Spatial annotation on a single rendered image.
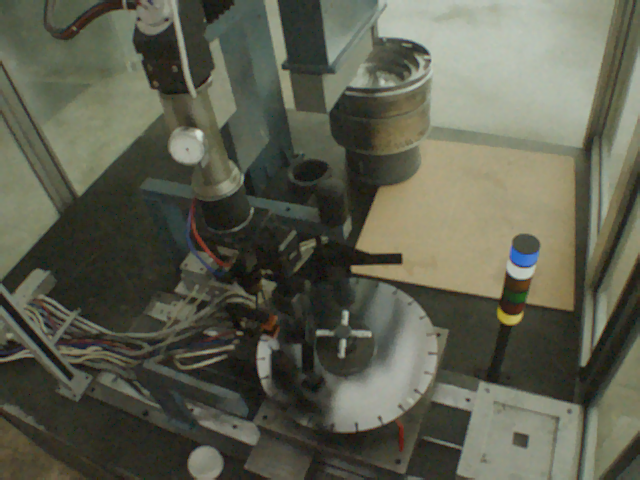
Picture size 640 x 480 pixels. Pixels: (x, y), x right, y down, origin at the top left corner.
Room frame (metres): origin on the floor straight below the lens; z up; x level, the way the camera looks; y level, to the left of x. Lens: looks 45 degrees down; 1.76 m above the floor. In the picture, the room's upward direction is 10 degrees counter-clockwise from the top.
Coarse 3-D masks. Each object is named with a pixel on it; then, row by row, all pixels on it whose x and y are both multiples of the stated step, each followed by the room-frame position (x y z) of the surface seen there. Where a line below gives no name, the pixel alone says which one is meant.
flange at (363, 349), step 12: (336, 324) 0.57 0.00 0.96; (348, 324) 0.57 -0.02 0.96; (360, 324) 0.56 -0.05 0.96; (324, 336) 0.55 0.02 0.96; (372, 336) 0.53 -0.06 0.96; (324, 348) 0.52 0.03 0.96; (336, 348) 0.51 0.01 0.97; (348, 348) 0.50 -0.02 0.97; (360, 348) 0.51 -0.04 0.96; (372, 348) 0.50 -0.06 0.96; (324, 360) 0.50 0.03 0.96; (336, 360) 0.49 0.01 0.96; (348, 360) 0.49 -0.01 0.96; (360, 360) 0.48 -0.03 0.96; (336, 372) 0.47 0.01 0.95; (348, 372) 0.47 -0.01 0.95
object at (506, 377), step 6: (480, 366) 0.54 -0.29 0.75; (486, 366) 0.53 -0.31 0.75; (474, 372) 0.53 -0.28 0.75; (480, 372) 0.52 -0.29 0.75; (486, 372) 0.52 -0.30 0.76; (504, 372) 0.51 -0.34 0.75; (510, 372) 0.51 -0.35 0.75; (480, 378) 0.51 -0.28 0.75; (486, 378) 0.51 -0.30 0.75; (492, 378) 0.50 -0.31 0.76; (498, 378) 0.50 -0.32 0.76; (504, 378) 0.50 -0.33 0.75; (510, 378) 0.49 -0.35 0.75; (504, 384) 0.48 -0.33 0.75
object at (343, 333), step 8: (344, 312) 0.57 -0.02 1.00; (344, 320) 0.55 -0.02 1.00; (336, 328) 0.53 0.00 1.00; (344, 328) 0.53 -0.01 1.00; (336, 336) 0.52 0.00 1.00; (344, 336) 0.51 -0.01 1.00; (352, 336) 0.51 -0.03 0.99; (360, 336) 0.51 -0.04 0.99; (368, 336) 0.51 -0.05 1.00; (344, 344) 0.50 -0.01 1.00; (344, 352) 0.48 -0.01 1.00
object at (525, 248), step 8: (512, 240) 0.52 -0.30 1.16; (520, 240) 0.52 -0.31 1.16; (528, 240) 0.52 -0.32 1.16; (536, 240) 0.51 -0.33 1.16; (512, 248) 0.51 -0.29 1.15; (520, 248) 0.50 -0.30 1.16; (528, 248) 0.50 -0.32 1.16; (536, 248) 0.50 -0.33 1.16; (512, 256) 0.51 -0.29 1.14; (520, 256) 0.50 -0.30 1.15; (528, 256) 0.49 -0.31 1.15; (536, 256) 0.49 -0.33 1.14; (520, 264) 0.49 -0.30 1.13; (528, 264) 0.49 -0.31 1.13
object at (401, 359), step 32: (320, 288) 0.67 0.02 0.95; (352, 288) 0.66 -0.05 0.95; (384, 288) 0.64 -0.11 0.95; (288, 320) 0.61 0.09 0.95; (320, 320) 0.59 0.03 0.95; (384, 320) 0.57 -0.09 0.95; (416, 320) 0.55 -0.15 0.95; (288, 352) 0.53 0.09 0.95; (384, 352) 0.50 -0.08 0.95; (416, 352) 0.49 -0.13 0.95; (288, 384) 0.47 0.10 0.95; (320, 384) 0.46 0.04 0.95; (352, 384) 0.45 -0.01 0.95; (384, 384) 0.43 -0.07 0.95; (416, 384) 0.42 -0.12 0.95; (320, 416) 0.40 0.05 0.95; (352, 416) 0.39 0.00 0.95; (384, 416) 0.38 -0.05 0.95
